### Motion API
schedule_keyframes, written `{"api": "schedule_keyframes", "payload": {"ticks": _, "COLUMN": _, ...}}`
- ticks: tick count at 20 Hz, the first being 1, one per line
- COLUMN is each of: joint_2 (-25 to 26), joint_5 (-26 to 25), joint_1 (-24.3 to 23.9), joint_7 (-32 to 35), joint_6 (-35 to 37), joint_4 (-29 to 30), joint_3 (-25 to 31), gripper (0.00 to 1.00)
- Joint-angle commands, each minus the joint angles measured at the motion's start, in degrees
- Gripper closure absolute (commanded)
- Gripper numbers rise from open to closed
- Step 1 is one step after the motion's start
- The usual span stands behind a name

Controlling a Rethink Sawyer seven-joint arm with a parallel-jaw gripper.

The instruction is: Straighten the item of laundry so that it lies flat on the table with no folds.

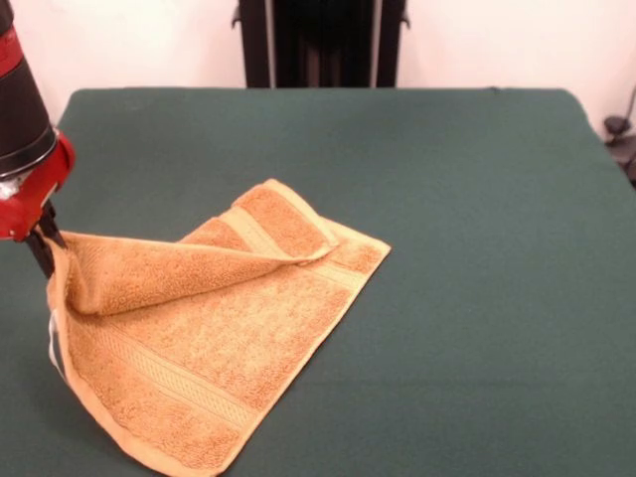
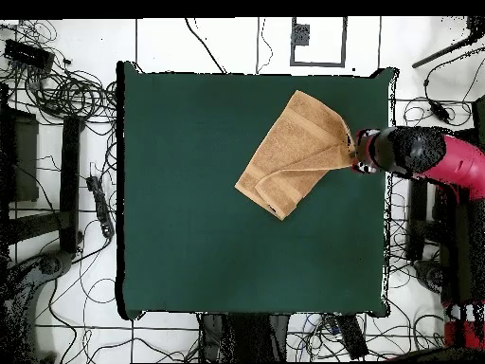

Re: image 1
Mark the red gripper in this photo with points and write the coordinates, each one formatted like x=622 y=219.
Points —
x=35 y=199

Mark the tan terry towel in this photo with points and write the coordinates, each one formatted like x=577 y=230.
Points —
x=199 y=338

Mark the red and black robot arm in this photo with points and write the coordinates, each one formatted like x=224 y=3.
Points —
x=20 y=109

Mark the dark green table cloth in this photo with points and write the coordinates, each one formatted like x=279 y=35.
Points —
x=447 y=248

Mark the black stand base foot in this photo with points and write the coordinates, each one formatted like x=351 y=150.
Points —
x=618 y=124

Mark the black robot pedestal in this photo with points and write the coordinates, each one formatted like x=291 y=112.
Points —
x=318 y=45

